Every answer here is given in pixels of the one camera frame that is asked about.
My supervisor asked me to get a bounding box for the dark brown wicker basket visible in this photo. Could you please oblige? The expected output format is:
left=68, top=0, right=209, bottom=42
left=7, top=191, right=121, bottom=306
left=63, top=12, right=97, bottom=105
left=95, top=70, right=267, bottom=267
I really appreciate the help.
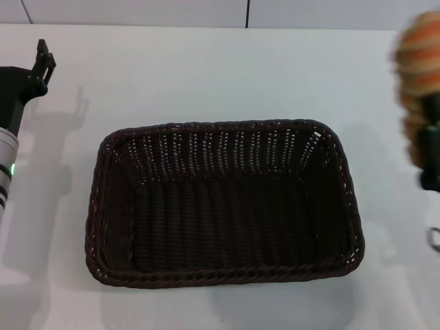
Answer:
left=85, top=118, right=366, bottom=289

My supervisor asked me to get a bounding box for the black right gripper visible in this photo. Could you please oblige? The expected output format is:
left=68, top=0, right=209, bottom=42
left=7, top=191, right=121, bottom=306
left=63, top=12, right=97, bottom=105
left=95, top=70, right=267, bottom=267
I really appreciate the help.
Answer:
left=417, top=95, right=440, bottom=190

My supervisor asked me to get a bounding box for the orange striped bread loaf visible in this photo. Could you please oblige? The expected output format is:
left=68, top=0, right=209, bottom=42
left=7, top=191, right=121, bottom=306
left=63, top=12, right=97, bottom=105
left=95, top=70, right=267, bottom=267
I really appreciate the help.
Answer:
left=387, top=10, right=440, bottom=166

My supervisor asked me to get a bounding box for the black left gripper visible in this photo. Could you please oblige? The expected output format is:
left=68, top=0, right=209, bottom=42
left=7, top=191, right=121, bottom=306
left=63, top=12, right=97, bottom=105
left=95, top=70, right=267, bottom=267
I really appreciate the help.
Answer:
left=0, top=38, right=58, bottom=135

